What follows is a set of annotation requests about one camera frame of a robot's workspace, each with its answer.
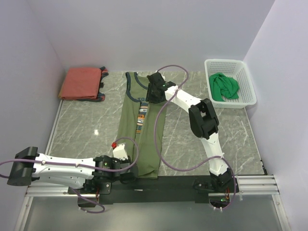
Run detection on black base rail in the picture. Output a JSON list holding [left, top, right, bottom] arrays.
[[77, 175, 239, 205]]

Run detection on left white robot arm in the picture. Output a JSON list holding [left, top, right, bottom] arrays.
[[7, 147, 138, 193]]

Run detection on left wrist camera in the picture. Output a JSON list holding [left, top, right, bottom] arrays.
[[112, 142, 128, 161]]

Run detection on folded red tank top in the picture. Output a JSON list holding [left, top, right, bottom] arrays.
[[58, 66, 109, 102]]

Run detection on olive green graphic tank top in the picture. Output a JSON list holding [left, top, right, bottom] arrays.
[[117, 72, 167, 179]]

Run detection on aluminium frame rail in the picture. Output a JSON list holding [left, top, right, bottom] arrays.
[[25, 175, 280, 197]]

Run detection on bright green tank top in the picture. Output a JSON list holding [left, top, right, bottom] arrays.
[[209, 73, 240, 102]]

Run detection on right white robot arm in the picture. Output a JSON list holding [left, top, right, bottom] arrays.
[[146, 72, 237, 193]]

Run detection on white plastic basket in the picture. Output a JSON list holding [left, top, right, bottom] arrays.
[[204, 59, 257, 109]]

